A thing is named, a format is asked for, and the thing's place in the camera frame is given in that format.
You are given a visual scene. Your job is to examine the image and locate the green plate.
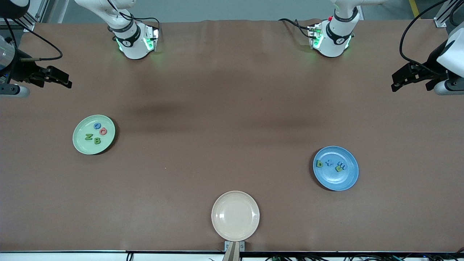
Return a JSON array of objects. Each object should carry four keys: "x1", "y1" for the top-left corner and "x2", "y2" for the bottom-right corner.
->
[{"x1": 72, "y1": 115, "x2": 116, "y2": 155}]

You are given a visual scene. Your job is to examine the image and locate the silver base connector plate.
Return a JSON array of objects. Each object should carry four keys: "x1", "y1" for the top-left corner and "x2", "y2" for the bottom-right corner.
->
[
  {"x1": 307, "y1": 24, "x2": 324, "y2": 50},
  {"x1": 144, "y1": 25, "x2": 160, "y2": 52}
]

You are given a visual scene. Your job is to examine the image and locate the blue plate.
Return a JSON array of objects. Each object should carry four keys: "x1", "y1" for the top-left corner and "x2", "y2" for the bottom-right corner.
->
[{"x1": 313, "y1": 146, "x2": 359, "y2": 191}]

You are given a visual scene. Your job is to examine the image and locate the brown table mat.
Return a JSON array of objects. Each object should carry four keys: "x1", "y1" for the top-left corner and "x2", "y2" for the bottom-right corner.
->
[{"x1": 0, "y1": 19, "x2": 464, "y2": 252}]

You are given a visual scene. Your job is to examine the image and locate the beige plate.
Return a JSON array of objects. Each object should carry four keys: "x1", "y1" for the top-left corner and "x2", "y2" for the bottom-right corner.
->
[{"x1": 211, "y1": 191, "x2": 260, "y2": 242}]

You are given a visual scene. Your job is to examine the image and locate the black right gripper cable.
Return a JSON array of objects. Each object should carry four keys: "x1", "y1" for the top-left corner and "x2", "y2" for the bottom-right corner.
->
[{"x1": 4, "y1": 16, "x2": 63, "y2": 61}]

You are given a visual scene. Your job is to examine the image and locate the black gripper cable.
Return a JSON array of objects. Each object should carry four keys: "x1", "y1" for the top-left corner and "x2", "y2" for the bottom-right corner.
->
[
  {"x1": 4, "y1": 16, "x2": 63, "y2": 61},
  {"x1": 399, "y1": 0, "x2": 464, "y2": 67}
]

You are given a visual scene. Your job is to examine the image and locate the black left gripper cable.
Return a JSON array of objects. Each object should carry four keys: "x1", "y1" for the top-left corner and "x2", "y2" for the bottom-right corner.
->
[{"x1": 399, "y1": 0, "x2": 464, "y2": 67}]

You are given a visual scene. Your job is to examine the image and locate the aluminium frame extrusion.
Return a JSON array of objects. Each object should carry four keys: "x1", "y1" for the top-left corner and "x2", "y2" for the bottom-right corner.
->
[
  {"x1": 34, "y1": 0, "x2": 50, "y2": 23},
  {"x1": 14, "y1": 11, "x2": 36, "y2": 32},
  {"x1": 434, "y1": 0, "x2": 457, "y2": 28}
]

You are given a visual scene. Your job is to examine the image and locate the black base cable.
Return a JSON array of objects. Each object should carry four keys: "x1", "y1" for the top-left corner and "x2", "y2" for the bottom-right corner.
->
[
  {"x1": 278, "y1": 18, "x2": 313, "y2": 38},
  {"x1": 136, "y1": 17, "x2": 161, "y2": 28}
]

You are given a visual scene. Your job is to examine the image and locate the table edge rail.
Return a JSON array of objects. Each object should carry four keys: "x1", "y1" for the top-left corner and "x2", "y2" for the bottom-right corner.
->
[{"x1": 0, "y1": 249, "x2": 464, "y2": 261}]

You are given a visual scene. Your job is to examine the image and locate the tan camera post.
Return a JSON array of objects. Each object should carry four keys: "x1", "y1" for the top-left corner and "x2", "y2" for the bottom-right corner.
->
[{"x1": 222, "y1": 242, "x2": 240, "y2": 261}]

